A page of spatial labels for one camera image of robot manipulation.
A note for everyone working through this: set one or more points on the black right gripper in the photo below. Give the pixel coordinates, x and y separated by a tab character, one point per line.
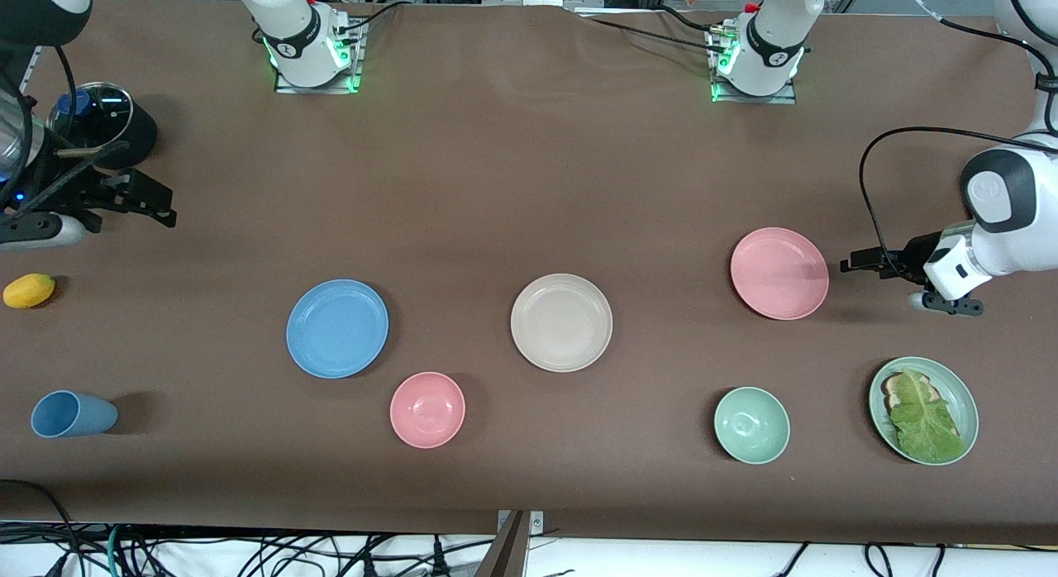
76	193

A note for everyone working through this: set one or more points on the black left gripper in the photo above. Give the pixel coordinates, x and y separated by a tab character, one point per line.
916	252

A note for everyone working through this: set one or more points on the pink plate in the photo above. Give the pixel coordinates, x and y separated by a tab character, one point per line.
779	274

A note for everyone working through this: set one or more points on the blue plate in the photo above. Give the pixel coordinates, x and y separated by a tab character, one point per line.
337	329

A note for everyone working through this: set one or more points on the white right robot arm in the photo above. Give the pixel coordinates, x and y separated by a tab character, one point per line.
289	27

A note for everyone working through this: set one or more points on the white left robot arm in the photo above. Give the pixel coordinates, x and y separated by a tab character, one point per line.
769	40

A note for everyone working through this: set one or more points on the black pot with glass lid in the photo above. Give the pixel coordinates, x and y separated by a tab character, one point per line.
103	114

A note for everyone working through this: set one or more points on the toast bread slice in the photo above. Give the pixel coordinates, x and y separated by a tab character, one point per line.
893	387

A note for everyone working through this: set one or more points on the yellow mango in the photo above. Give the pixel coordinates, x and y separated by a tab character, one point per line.
29	291

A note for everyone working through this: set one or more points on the green plate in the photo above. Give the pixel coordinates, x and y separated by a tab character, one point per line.
963	395

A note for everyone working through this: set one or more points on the green lettuce leaf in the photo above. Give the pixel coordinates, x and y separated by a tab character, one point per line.
926	424

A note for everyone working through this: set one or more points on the small green bowl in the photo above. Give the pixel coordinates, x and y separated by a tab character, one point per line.
751	425

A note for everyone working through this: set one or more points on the blue cup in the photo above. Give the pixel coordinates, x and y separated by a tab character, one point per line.
74	414

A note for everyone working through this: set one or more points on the beige plate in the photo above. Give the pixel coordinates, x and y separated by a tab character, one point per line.
562	322

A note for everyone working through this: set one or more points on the brown table cover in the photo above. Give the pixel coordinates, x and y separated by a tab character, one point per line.
496	188

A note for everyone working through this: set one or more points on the small pink bowl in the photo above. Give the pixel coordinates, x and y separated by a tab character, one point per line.
427	410

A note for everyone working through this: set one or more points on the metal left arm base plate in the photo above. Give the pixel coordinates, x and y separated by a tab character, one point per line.
785	96

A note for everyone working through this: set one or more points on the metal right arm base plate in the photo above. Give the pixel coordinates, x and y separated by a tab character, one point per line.
347	77

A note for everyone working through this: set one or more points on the metal table edge bracket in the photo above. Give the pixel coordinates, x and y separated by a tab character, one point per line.
536	523

